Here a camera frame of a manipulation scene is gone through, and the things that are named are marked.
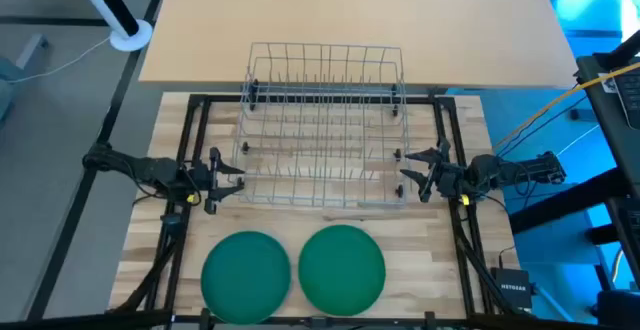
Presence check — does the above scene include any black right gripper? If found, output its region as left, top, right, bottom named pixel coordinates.
left=398, top=138, right=474, bottom=204

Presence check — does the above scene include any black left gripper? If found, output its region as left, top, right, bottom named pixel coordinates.
left=187, top=146, right=246, bottom=216

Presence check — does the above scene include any dark green plate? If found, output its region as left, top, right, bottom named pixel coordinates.
left=297, top=224, right=387, bottom=317
left=200, top=230, right=293, bottom=326

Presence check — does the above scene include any black white pole stand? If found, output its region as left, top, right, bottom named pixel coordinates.
left=66, top=0, right=154, bottom=53

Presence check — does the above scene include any tan wooden desk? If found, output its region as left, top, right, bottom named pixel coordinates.
left=138, top=0, right=580, bottom=90

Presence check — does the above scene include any black equipment stand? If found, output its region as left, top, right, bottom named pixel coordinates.
left=509, top=29, right=640, bottom=291

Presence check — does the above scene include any grey metal furniture foot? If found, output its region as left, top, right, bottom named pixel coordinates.
left=14, top=33, right=50, bottom=71

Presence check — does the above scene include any black rounded case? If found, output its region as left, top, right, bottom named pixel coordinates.
left=594, top=288, right=640, bottom=330

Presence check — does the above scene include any grey wire dish rack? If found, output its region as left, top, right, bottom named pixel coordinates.
left=230, top=41, right=412, bottom=209

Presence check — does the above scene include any black aluminium frame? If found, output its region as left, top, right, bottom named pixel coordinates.
left=0, top=92, right=640, bottom=330

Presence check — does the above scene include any dark blue cable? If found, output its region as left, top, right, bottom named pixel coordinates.
left=494, top=94, right=589, bottom=159

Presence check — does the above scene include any black Netgear network switch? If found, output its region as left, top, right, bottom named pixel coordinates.
left=489, top=266, right=534, bottom=310

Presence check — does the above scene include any white cable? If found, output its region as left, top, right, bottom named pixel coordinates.
left=7, top=37, right=112, bottom=84
left=554, top=123, right=601, bottom=159

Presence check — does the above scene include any yellow cable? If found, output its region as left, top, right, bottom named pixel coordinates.
left=492, top=61, right=640, bottom=149

